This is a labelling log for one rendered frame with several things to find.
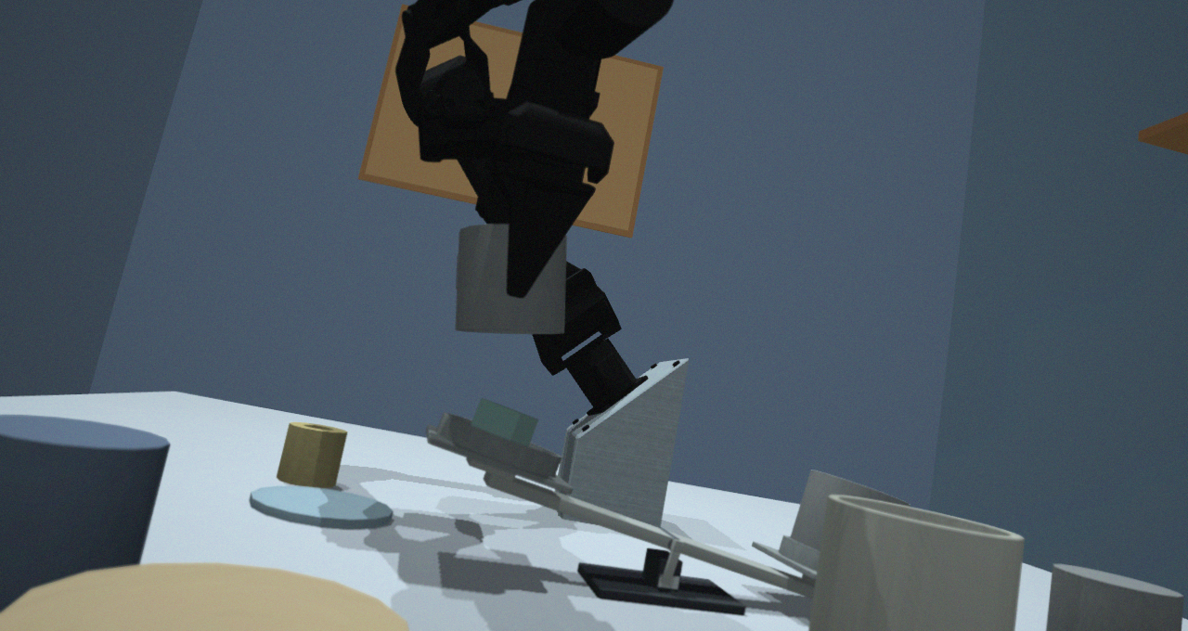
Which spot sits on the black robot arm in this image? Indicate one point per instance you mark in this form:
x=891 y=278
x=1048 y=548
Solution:
x=458 y=118

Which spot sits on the light blue flat disc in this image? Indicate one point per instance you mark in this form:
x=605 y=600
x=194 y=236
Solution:
x=320 y=507

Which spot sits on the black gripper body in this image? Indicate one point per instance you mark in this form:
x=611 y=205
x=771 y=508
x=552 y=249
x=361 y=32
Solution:
x=551 y=129

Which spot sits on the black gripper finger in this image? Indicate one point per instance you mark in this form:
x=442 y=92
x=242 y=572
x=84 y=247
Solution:
x=543 y=207
x=493 y=215

